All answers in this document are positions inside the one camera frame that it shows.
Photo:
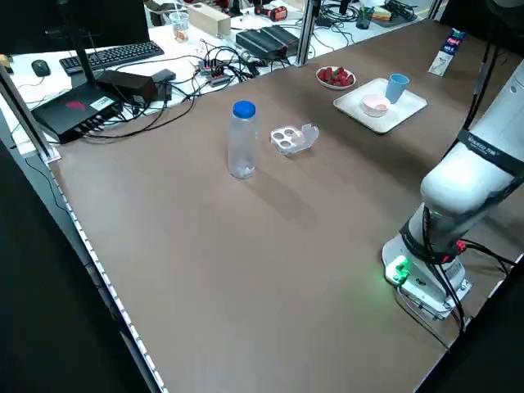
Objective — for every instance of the black ribbed device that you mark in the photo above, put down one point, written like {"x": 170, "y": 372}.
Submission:
{"x": 266, "y": 41}

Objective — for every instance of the aluminium frame bar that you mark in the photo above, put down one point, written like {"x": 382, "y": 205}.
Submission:
{"x": 28, "y": 114}

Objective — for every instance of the white rectangular tray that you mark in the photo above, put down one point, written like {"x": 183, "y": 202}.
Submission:
{"x": 385, "y": 125}

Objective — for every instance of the grey usb hub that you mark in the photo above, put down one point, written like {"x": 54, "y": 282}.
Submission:
{"x": 213, "y": 73}

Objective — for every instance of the small black adapter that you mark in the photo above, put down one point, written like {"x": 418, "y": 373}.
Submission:
{"x": 163, "y": 75}

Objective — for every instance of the red black power tool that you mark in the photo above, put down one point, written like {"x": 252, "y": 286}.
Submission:
{"x": 273, "y": 13}

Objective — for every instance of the pile of red strawberries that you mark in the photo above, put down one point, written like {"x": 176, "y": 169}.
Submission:
{"x": 335, "y": 75}

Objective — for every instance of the blue white milk carton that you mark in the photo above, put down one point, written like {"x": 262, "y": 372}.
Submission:
{"x": 448, "y": 53}

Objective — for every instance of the clear bottle with blue cap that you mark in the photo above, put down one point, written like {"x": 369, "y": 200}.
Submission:
{"x": 242, "y": 143}

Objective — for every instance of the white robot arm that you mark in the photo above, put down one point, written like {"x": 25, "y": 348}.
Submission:
{"x": 462, "y": 180}

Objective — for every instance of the black keyboard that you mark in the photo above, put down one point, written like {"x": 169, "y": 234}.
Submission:
{"x": 114, "y": 55}

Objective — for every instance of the white round plate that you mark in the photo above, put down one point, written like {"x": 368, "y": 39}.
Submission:
{"x": 327, "y": 85}

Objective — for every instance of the aluminium camera post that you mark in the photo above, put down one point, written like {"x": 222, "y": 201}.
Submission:
{"x": 307, "y": 32}

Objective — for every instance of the clear plastic drinking cup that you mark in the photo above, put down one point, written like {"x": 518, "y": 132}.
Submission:
{"x": 179, "y": 26}

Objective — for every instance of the black computer mouse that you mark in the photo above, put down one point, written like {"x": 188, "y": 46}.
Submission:
{"x": 41, "y": 67}

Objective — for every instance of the blue plastic cup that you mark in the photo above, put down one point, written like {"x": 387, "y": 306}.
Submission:
{"x": 396, "y": 90}

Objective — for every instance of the yellow sponge block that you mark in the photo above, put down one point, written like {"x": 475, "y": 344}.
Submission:
{"x": 383, "y": 13}

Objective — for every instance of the pale wooden box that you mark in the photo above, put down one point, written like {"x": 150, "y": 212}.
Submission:
{"x": 209, "y": 20}

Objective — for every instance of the black power brick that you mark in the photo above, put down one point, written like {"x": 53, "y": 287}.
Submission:
{"x": 127, "y": 84}

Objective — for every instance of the black computer monitor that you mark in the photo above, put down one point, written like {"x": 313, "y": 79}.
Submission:
{"x": 82, "y": 20}

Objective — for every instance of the black box with red logo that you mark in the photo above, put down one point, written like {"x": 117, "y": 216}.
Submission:
{"x": 69, "y": 116}

